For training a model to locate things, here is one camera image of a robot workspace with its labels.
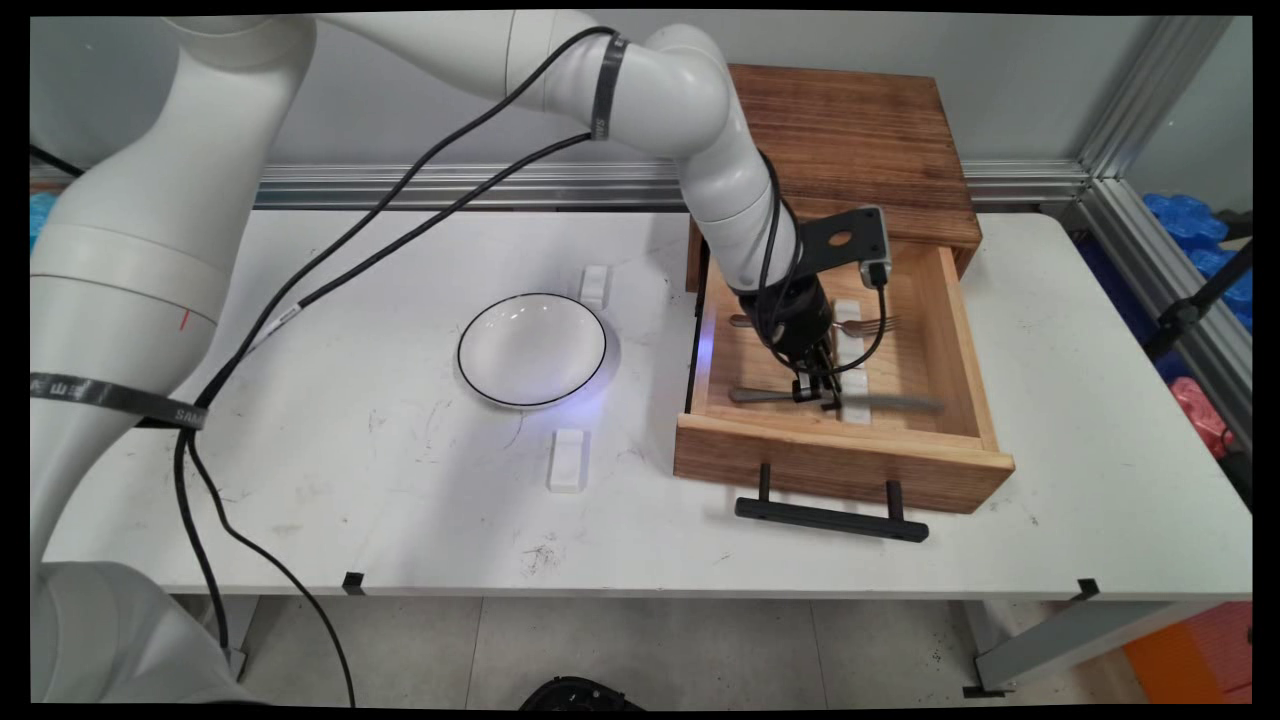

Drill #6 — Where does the red plastic bag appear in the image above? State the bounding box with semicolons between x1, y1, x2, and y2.
1170;376;1236;459

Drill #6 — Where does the black drawer handle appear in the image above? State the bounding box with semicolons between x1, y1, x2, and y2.
735;463;930;544

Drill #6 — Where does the grey metal table leg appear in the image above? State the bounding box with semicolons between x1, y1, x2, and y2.
963;598;1216;698
205;596;261;681

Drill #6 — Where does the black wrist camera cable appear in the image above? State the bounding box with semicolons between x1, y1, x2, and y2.
755;150;893;379

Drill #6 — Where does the white bowl with black rim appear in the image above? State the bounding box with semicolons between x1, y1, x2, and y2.
457;292;608;410

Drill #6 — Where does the metal fork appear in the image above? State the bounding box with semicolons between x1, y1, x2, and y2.
729;313;901;338

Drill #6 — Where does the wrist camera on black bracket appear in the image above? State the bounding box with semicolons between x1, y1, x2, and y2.
798;205;891;289

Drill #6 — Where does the black rounded base object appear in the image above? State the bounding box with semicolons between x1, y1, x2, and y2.
520;677;646;711

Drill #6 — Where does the light wooden drawer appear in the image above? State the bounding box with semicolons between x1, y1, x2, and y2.
673;225;1017;515

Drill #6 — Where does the short aluminium frame rail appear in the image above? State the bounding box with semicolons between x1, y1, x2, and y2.
1060;178;1253;451

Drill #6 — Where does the metal table knife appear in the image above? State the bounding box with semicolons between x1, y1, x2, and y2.
728;386;946;415

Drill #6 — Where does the long aluminium frame rail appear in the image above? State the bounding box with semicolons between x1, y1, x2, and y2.
30;158;1091;213

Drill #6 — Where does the upright aluminium frame post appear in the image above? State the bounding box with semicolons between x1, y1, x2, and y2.
1075;15;1236;181

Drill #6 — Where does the black arm cable white tag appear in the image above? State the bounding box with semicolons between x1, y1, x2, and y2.
172;130;599;656

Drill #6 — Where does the black printed strap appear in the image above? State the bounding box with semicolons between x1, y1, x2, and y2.
30;372;209;431
590;35;629;141

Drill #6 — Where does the black tripod stand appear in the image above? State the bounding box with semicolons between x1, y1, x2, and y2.
1143;240;1253;361

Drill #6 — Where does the orange box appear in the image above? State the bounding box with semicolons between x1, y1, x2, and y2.
1123;602;1253;705

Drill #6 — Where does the dark wooden cabinet box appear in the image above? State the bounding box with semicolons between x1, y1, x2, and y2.
685;63;984;294

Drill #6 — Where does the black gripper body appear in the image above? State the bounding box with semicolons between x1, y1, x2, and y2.
738;272;836;373

